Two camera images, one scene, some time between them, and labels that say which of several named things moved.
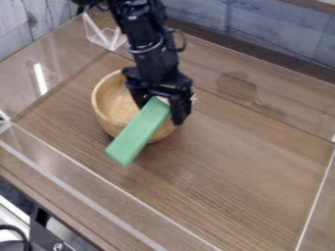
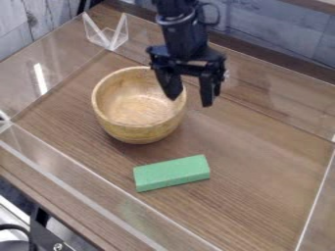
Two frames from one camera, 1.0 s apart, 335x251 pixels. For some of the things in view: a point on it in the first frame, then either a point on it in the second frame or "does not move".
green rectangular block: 139,131 to 171,173
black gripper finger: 141,94 to 169,79
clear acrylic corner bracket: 108,37 does not move
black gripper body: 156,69 to 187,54
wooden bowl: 115,107 does not move
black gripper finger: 180,102 to 209,86
